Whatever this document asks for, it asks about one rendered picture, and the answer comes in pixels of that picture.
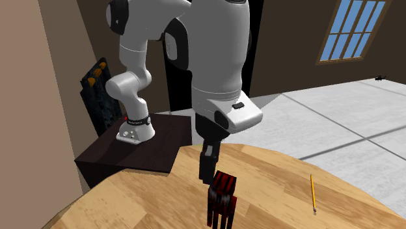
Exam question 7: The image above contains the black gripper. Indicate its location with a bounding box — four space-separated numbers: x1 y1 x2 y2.
195 113 232 185

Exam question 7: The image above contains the black panel with orange shapes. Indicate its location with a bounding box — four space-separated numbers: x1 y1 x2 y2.
79 57 124 138

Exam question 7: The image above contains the window with brown frame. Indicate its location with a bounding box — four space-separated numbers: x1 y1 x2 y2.
315 0 394 66

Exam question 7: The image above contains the dark robot stand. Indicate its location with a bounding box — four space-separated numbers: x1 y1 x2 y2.
74 113 193 190

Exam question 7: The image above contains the red and black blocky figure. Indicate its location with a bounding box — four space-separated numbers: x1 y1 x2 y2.
206 170 238 229

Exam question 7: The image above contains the yellow pencil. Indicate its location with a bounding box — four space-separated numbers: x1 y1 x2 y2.
309 173 318 216

